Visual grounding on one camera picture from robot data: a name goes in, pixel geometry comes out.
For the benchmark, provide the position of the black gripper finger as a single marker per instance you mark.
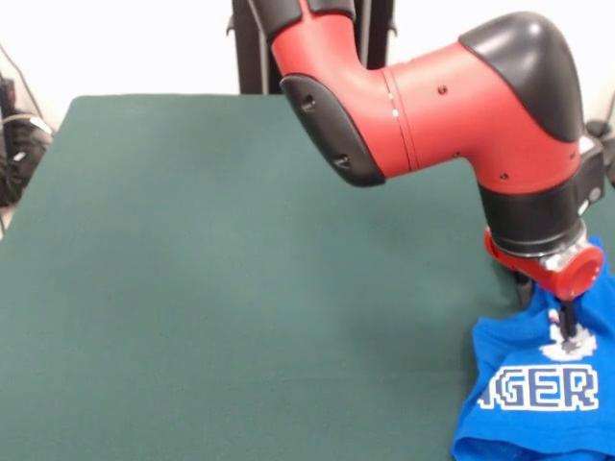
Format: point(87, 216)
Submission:
point(524, 288)
point(568, 319)

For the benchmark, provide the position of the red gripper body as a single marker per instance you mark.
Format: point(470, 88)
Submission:
point(576, 274)

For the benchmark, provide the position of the blue printed t-shirt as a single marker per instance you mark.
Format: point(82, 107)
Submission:
point(528, 422)

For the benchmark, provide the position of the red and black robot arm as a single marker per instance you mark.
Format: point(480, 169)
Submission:
point(456, 110)

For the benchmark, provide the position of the black chair base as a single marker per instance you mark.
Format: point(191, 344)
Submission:
point(598, 128)

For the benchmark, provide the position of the dark green table cloth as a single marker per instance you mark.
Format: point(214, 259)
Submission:
point(192, 288)

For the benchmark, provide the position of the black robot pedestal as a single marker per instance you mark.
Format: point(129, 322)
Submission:
point(250, 57)

